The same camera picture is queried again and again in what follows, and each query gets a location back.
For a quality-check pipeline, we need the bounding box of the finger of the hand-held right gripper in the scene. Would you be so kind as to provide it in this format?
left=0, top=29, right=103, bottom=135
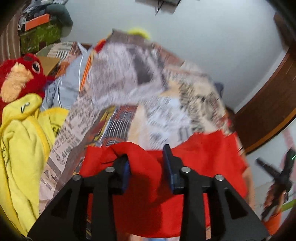
left=256, top=158, right=282, bottom=178

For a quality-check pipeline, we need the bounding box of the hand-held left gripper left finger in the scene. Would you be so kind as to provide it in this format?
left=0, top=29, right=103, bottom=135
left=27, top=155, right=130, bottom=241

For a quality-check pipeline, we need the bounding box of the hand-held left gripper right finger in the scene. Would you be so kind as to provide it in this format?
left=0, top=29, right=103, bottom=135
left=162, top=144, right=270, bottom=241

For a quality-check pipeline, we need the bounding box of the red zip jacket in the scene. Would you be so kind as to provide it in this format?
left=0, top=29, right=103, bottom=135
left=79, top=131, right=282, bottom=239

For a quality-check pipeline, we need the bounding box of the brown wooden door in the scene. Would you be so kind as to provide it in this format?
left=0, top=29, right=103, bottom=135
left=233, top=11, right=296, bottom=154

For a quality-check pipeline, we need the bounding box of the printed newspaper-pattern bedding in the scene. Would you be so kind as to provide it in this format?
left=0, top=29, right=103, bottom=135
left=38, top=29, right=255, bottom=241

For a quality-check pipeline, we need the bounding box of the yellow garment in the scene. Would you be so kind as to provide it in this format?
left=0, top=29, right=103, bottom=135
left=0, top=94, right=70, bottom=235

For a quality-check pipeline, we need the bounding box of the light blue striped cloth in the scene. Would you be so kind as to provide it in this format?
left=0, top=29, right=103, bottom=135
left=42, top=42, right=93, bottom=109

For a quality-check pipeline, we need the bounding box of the brown cardboard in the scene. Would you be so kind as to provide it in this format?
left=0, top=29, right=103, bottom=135
left=37, top=56, right=61, bottom=76

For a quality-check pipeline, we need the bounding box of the yellow round object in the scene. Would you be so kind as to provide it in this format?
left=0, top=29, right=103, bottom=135
left=128, top=28, right=151, bottom=40

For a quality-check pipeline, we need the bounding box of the red plush toy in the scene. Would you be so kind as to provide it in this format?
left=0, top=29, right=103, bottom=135
left=0, top=53, right=56, bottom=116

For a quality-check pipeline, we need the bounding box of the grey-green cushion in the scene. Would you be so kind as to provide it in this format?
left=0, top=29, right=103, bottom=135
left=46, top=3, right=73, bottom=39

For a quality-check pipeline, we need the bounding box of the orange box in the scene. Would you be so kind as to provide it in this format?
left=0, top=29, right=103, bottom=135
left=24, top=13, right=50, bottom=31

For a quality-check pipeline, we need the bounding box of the brown striped curtain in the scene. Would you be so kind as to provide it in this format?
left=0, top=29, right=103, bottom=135
left=0, top=13, right=26, bottom=63

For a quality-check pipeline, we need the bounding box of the black hanging cable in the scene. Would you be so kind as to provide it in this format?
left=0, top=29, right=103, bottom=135
left=154, top=0, right=167, bottom=16

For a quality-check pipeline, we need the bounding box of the small black wall monitor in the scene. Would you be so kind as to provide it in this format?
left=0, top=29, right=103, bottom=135
left=135, top=0, right=182, bottom=6

